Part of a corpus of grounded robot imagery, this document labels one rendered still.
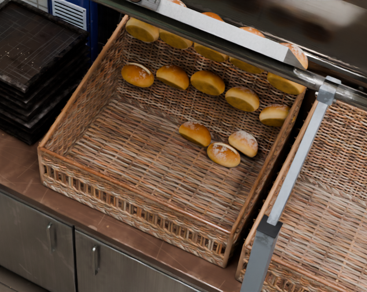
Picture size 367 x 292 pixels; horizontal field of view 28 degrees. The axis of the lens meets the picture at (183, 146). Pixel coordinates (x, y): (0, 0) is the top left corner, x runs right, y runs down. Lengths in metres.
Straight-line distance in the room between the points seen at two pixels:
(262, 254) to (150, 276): 0.49
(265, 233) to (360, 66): 0.58
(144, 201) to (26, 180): 0.37
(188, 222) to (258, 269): 0.27
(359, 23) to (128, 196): 0.71
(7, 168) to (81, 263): 0.34
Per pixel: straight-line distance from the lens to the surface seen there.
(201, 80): 1.98
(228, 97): 1.98
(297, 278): 1.74
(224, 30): 1.35
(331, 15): 1.86
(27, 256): 2.27
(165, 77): 2.02
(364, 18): 1.84
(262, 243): 1.51
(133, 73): 2.07
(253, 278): 1.62
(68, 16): 2.24
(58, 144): 1.97
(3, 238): 2.28
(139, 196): 1.80
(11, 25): 2.13
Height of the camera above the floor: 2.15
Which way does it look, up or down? 48 degrees down
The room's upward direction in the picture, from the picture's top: 7 degrees clockwise
